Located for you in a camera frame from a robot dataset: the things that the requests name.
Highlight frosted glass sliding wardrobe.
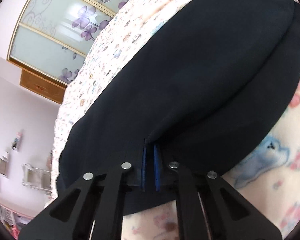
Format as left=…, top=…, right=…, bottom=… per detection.
left=7, top=0, right=129, bottom=85

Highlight white wire shelf rack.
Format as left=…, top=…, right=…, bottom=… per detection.
left=21, top=164, right=51, bottom=195

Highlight black pants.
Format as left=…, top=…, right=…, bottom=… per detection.
left=57, top=0, right=300, bottom=215

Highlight floral pink bed blanket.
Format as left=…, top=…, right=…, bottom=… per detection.
left=51, top=0, right=300, bottom=240

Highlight brown wooden door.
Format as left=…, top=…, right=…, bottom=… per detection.
left=20, top=69, right=67, bottom=104

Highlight white wall shelf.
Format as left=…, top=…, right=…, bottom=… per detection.
left=0, top=151, right=9, bottom=177
left=11, top=129, right=23, bottom=151

